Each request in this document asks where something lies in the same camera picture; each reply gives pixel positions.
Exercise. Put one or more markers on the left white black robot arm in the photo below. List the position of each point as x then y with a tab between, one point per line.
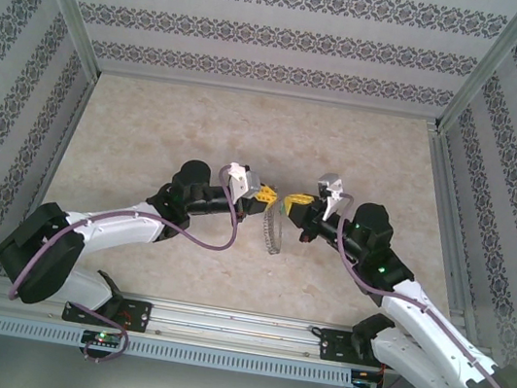
120	226

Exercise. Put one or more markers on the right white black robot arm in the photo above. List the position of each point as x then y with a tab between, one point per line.
425	319

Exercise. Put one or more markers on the aluminium side frame rail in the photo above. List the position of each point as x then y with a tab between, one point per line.
50	171
448	184

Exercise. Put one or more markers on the aluminium back frame rail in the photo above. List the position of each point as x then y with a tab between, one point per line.
269	97

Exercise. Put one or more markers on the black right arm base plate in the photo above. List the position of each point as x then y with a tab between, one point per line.
335	346

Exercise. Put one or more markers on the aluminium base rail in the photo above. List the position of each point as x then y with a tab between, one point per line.
237	328

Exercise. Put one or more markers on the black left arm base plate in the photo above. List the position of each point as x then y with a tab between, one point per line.
136	315

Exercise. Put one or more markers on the aluminium corner post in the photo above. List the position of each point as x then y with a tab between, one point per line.
486	68
68	1

